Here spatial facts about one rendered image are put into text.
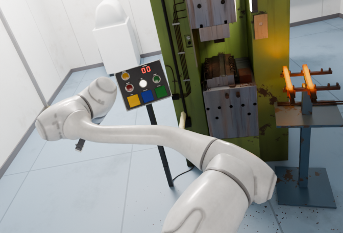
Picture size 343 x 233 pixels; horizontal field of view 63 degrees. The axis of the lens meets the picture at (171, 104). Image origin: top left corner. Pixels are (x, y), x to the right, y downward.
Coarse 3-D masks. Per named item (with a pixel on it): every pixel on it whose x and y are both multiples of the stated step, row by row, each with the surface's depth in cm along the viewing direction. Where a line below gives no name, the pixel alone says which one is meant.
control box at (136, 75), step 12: (156, 60) 197; (120, 72) 193; (132, 72) 194; (156, 72) 197; (120, 84) 192; (132, 84) 193; (156, 84) 196; (156, 96) 196; (168, 96) 197; (132, 108) 193
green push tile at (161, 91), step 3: (159, 87) 196; (162, 87) 196; (156, 90) 195; (159, 90) 196; (162, 90) 196; (165, 90) 196; (156, 93) 195; (159, 93) 195; (162, 93) 196; (165, 93) 196; (159, 96) 195; (162, 96) 196
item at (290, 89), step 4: (284, 68) 192; (284, 72) 188; (284, 76) 186; (288, 76) 182; (288, 80) 177; (288, 84) 173; (288, 88) 169; (292, 88) 168; (288, 92) 166; (292, 92) 162; (292, 96) 159; (292, 100) 159
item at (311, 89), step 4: (304, 64) 191; (304, 68) 186; (304, 72) 183; (308, 72) 181; (308, 76) 177; (308, 80) 172; (308, 84) 168; (312, 84) 168; (308, 88) 166; (312, 88) 164; (308, 92) 163; (312, 92) 159; (312, 96) 156; (316, 96) 155; (312, 100) 157
